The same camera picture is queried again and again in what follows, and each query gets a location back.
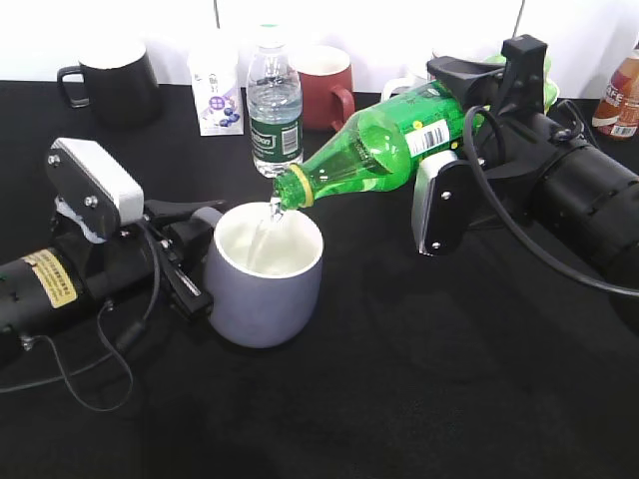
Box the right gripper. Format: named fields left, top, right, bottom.
left=426, top=35, right=589, bottom=225

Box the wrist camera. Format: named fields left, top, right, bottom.
left=46, top=138, right=144, bottom=244
left=411, top=150, right=477, bottom=256

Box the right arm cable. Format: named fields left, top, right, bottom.
left=462, top=98, right=639, bottom=299

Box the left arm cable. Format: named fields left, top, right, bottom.
left=0, top=234, right=162, bottom=413

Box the orange tea bottle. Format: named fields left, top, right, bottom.
left=591, top=45, right=638, bottom=141

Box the white mug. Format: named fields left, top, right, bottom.
left=379, top=77, right=415, bottom=102

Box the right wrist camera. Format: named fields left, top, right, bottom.
left=411, top=150, right=477, bottom=256

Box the red mug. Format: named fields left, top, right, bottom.
left=291, top=45, right=355, bottom=132

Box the cestbon water bottle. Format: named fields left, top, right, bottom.
left=247, top=23, right=304, bottom=178

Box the blueberry milk carton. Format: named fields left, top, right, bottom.
left=188, top=42, right=244, bottom=137

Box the green soda bottle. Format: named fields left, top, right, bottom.
left=274, top=81, right=465, bottom=211

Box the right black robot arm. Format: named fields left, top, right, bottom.
left=426, top=35, right=638, bottom=331

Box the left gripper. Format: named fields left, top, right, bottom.
left=52, top=200, right=226, bottom=322

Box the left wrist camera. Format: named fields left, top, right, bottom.
left=46, top=138, right=144, bottom=244

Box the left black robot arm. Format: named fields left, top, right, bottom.
left=1, top=200, right=229, bottom=363

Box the black mug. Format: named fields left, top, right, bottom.
left=56, top=37, right=162, bottom=130

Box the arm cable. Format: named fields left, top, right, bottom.
left=462, top=98, right=639, bottom=299
left=0, top=234, right=162, bottom=413

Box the grey mug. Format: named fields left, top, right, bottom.
left=193, top=202, right=324, bottom=348

